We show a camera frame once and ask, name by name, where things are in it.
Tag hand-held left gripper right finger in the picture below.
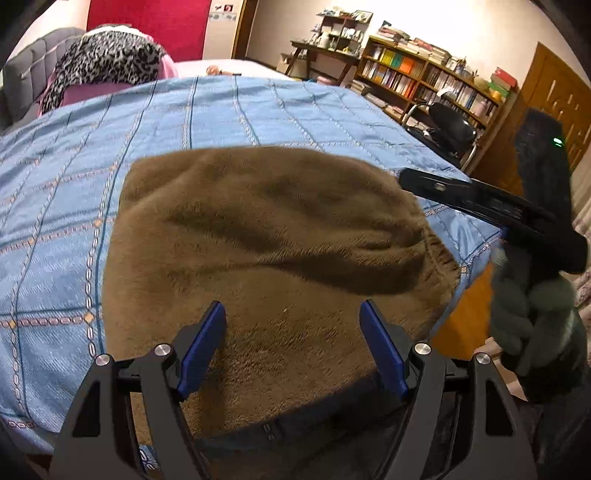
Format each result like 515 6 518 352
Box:
359 299 539 480

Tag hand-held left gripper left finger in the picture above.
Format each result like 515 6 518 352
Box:
48 301 228 480

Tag brown fleece pants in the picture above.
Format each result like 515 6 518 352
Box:
102 147 462 439

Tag small wooden desktop shelf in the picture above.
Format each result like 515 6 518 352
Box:
311 9 372 51

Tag wooden desk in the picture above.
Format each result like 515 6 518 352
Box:
279 41 361 86

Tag person's right hand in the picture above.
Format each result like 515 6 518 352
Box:
489 244 578 377

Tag person's right forearm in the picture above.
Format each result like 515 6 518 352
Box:
522 309 591 480

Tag wooden door frame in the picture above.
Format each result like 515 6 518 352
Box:
231 0 259 60

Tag pink blanket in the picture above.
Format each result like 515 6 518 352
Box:
39 55 178 114

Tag black office chair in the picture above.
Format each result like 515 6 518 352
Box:
402 102 478 169

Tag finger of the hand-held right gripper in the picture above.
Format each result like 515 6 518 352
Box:
399 168 532 227

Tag red wall panel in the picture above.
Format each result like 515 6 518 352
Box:
87 0 213 61

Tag lilac bed sheet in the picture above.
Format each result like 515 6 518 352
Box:
175 59 296 81

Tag grey padded headboard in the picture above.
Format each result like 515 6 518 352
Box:
0 27 88 130

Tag brown wooden door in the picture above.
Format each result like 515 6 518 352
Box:
489 41 591 195

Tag wooden bookshelf with books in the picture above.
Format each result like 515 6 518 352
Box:
351 34 520 134

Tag blue checked blanket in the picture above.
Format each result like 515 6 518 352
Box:
0 75 502 457

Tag leopard print cloth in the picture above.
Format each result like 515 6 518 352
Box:
41 30 167 114

